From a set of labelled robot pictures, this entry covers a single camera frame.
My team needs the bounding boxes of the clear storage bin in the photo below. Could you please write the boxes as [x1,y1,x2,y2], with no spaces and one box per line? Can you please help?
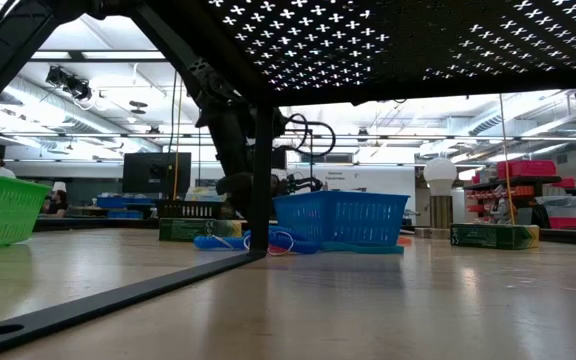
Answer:
[537,194,576,219]

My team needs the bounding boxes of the blue plastic basket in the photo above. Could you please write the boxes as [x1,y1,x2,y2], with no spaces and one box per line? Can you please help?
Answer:
[272,190,411,248]

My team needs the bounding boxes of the black storage rack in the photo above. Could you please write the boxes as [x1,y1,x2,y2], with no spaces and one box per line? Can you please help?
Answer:
[462,174,576,230]

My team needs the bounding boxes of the red storage bin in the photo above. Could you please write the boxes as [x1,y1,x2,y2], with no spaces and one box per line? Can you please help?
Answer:
[548,216,576,231]
[495,159,558,180]

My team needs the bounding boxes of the white bulb lamp wooden base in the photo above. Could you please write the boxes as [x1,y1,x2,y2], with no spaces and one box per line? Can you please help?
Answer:
[414,156,473,241]

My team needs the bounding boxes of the black perforated metal shelf riser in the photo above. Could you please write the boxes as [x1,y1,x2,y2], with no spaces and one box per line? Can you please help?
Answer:
[0,0,576,359]

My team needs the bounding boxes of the green plastic basket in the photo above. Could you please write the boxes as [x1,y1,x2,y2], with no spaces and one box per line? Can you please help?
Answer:
[0,173,53,253]

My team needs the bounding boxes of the black ceiling device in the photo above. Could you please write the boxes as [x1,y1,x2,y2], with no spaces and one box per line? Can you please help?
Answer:
[45,65,94,102]

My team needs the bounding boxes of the blue storage bins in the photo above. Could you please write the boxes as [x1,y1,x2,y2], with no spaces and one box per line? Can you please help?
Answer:
[96,195,158,220]

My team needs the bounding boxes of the black monitor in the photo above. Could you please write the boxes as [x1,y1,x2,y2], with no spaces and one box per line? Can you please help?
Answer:
[121,151,193,196]

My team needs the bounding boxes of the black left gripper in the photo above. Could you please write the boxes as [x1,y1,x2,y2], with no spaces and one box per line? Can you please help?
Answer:
[216,172,252,220]

